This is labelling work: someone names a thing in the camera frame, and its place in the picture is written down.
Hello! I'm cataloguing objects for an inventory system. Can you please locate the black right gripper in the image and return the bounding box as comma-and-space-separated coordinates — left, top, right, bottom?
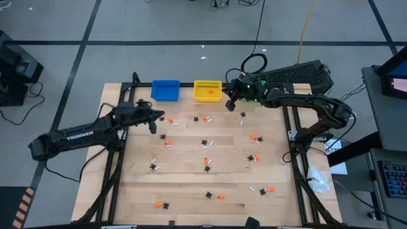
222, 78, 266, 112

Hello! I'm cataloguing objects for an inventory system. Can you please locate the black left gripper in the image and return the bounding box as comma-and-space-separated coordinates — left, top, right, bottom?
126, 99, 165, 135

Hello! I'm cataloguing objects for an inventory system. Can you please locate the blue plastic basket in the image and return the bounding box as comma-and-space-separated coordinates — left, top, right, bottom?
151, 80, 181, 102

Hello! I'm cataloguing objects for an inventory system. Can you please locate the yellow plastic basket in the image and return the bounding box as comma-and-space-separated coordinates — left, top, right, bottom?
193, 80, 223, 102

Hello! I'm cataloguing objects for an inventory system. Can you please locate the black keyboard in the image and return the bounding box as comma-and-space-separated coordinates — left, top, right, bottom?
263, 59, 335, 96

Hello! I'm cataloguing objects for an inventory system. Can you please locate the crumpled white plastic bag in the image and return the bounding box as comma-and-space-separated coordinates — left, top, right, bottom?
307, 165, 331, 194

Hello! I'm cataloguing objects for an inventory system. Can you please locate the white paper sheet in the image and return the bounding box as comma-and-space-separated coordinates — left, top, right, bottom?
324, 139, 348, 176

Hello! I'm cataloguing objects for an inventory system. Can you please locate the black desk beam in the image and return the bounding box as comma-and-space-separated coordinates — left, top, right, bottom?
327, 132, 382, 168

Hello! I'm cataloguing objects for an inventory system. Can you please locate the black handheld device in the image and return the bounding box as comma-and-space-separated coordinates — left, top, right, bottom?
245, 216, 261, 228

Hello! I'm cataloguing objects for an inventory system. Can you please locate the black equipment case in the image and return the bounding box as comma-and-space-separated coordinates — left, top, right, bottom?
0, 30, 45, 108

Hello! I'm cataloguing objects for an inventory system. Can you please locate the grey desk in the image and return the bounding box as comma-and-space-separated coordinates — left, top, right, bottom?
361, 65, 407, 152

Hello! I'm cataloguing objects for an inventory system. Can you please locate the black computer monitor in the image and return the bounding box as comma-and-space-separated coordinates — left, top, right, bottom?
376, 47, 407, 100

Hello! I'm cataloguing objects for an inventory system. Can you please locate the black orange striped mat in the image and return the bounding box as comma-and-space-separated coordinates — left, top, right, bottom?
0, 186, 36, 229

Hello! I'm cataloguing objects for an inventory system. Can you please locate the backlit keyboard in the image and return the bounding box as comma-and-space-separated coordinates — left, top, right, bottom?
377, 160, 407, 200

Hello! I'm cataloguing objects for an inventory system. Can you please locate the coiled black cable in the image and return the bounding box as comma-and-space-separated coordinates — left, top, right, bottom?
240, 0, 268, 76

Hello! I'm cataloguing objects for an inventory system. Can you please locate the silver mounting bracket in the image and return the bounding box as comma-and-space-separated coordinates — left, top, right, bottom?
287, 130, 333, 143

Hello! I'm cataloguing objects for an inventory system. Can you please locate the yellow cable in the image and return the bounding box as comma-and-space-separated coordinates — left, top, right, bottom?
297, 0, 317, 64

